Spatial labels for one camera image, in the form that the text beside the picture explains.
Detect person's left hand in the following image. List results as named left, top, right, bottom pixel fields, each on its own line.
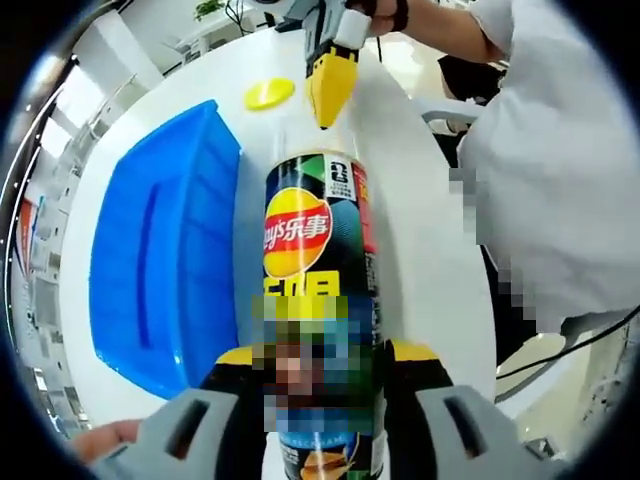
left=82, top=418, right=144, bottom=469

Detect white table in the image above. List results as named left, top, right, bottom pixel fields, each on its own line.
left=59, top=22, right=501, bottom=416

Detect blue plastic box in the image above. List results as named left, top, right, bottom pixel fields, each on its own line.
left=88, top=98, right=244, bottom=401

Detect yellow chip container lid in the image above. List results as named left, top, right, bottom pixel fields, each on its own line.
left=243, top=77, right=296, bottom=112

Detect black cable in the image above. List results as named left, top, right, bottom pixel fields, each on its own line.
left=494, top=307, right=640, bottom=404

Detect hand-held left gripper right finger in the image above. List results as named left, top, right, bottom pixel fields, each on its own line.
left=382, top=338, right=569, bottom=480

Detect dark printed chip container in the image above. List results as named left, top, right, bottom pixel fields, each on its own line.
left=262, top=148, right=387, bottom=480

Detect person's right hand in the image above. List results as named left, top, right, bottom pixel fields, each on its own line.
left=347, top=0, right=411, bottom=36

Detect black padded object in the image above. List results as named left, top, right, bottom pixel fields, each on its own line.
left=437, top=53, right=504, bottom=104

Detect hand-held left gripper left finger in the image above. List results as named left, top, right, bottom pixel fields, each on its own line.
left=92, top=346, right=281, bottom=480

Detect white desk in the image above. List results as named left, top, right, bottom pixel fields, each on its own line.
left=162, top=9, right=281, bottom=66

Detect green potted plant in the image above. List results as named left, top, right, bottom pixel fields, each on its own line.
left=193, top=0, right=226, bottom=22

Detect person in white shirt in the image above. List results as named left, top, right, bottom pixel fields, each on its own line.
left=457, top=0, right=640, bottom=334

